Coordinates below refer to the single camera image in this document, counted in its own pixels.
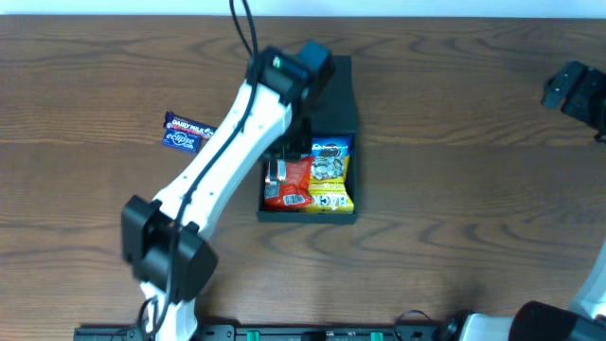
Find green chocolate bar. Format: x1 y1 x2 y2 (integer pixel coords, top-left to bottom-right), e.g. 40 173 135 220
266 159 287 185

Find blue wafer snack bar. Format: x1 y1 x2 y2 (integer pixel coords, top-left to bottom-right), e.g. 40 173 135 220
311 135 352 157

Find dark green box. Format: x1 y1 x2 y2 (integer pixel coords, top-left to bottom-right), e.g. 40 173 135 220
257 56 359 224

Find red candy bag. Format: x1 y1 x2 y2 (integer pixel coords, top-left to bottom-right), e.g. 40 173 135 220
263 157 313 211

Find yellow Hacks candy bag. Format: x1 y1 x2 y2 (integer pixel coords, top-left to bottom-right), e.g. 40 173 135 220
302 156 354 214

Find blue Eclipse mints box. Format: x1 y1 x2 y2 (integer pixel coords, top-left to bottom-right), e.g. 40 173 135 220
162 129 202 153

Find Dairy Milk chocolate bar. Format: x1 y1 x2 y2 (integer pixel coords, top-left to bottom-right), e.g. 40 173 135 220
164 111 216 139

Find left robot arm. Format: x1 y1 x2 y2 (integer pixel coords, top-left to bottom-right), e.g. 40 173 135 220
120 41 334 340

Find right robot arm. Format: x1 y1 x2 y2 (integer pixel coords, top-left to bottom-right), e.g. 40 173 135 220
438 61 605 341

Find black mounting rail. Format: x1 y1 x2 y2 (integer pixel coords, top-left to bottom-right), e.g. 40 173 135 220
73 322 456 341

